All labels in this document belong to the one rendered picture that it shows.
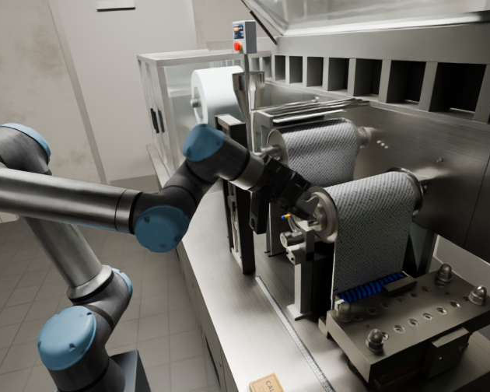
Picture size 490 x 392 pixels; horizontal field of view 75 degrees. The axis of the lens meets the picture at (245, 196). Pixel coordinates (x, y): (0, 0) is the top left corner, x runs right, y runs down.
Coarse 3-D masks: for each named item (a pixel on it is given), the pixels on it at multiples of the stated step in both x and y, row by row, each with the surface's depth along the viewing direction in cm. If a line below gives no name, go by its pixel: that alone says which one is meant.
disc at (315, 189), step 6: (318, 186) 78; (312, 192) 81; (318, 192) 78; (324, 192) 76; (330, 198) 74; (330, 204) 75; (336, 210) 73; (336, 216) 73; (336, 222) 74; (336, 228) 74; (336, 234) 75; (324, 240) 81; (330, 240) 78
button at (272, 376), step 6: (264, 378) 77; (270, 378) 77; (276, 378) 76; (252, 384) 75; (258, 384) 75; (264, 384) 75; (270, 384) 75; (276, 384) 75; (252, 390) 74; (258, 390) 74; (264, 390) 74; (270, 390) 74; (276, 390) 74; (282, 390) 74
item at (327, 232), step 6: (402, 174) 85; (324, 198) 76; (324, 204) 76; (330, 210) 74; (330, 216) 75; (330, 222) 75; (330, 228) 76; (318, 234) 82; (324, 234) 79; (330, 234) 77
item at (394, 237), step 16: (400, 224) 83; (352, 240) 79; (368, 240) 81; (384, 240) 83; (400, 240) 86; (336, 256) 79; (352, 256) 81; (368, 256) 83; (384, 256) 86; (400, 256) 88; (336, 272) 81; (352, 272) 84; (368, 272) 86; (384, 272) 89; (400, 272) 92; (336, 288) 84; (352, 288) 86
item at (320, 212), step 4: (320, 204) 77; (316, 208) 77; (320, 208) 76; (316, 212) 78; (320, 212) 76; (324, 212) 76; (316, 216) 78; (320, 216) 76; (324, 216) 76; (312, 220) 81; (320, 220) 76; (324, 220) 76; (320, 224) 77; (324, 224) 77; (316, 228) 79; (320, 228) 77; (324, 228) 78
